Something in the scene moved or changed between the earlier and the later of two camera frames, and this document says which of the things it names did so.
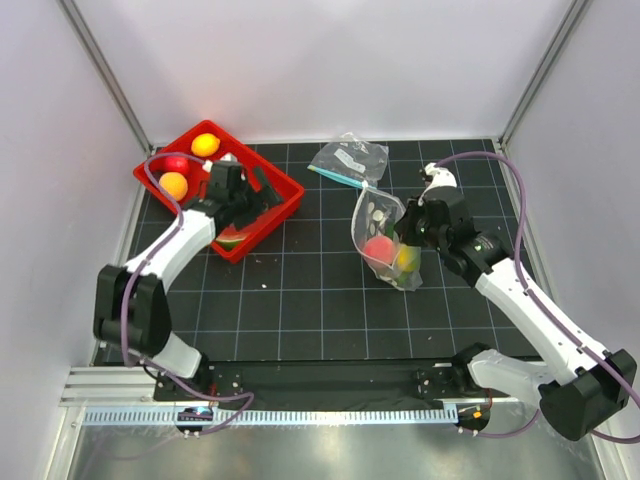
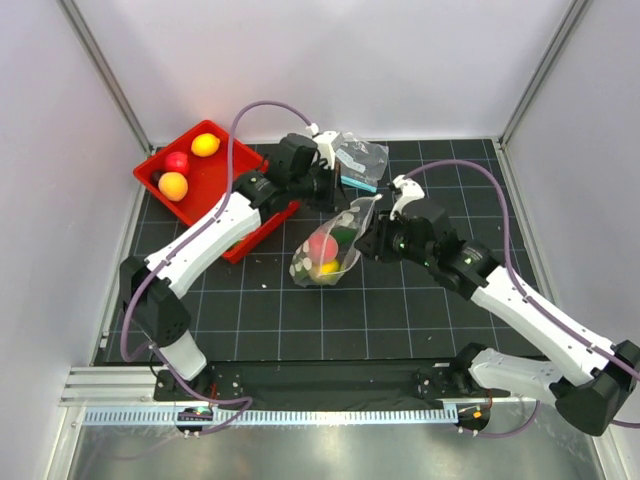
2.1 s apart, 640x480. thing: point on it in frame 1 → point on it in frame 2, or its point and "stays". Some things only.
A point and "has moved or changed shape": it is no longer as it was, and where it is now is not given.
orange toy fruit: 175,184 stays
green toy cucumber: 389,229 has moved or changed shape
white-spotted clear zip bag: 375,222 has moved or changed shape
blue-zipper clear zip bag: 354,161 stays
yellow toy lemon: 205,144 stays
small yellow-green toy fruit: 408,258 has moved or changed shape
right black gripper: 404,227 → 376,237
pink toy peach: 381,249 has moved or changed shape
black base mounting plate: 325,385 stays
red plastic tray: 195,152 stays
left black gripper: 267,197 → 336,199
